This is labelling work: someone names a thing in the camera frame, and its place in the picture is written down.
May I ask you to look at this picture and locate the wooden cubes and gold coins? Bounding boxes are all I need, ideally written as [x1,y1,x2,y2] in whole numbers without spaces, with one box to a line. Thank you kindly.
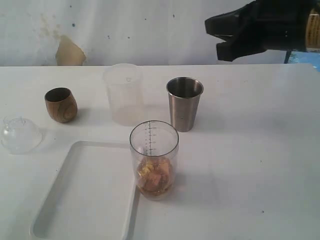
[136,157,174,198]

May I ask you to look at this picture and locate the clear graduated shaker cup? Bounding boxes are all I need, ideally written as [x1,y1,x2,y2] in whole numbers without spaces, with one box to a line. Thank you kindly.
[129,120,180,200]

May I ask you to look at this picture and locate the translucent frosted plastic cup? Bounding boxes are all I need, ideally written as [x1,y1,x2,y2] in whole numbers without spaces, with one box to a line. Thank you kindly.
[102,63,144,126]

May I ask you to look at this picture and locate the white rectangular tray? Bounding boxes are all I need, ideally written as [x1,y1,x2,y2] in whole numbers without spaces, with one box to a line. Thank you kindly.
[29,141,136,240]

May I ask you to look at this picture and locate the clear strainer lid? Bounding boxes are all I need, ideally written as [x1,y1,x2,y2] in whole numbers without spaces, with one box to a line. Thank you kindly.
[0,115,43,155]

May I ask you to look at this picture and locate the stainless steel cup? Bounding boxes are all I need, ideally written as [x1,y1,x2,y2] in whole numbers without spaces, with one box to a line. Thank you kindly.
[166,76,204,132]

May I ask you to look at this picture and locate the brown wooden cup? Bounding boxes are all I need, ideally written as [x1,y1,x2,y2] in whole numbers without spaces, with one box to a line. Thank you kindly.
[44,87,78,124]

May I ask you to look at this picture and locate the dark window frame post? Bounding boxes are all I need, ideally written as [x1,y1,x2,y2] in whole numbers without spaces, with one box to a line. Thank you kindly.
[284,50,292,64]

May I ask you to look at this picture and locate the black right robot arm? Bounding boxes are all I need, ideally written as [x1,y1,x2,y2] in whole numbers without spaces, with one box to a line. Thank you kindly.
[204,0,320,62]

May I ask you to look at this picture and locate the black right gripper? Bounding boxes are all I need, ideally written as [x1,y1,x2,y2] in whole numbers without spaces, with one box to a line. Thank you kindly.
[204,0,312,62]

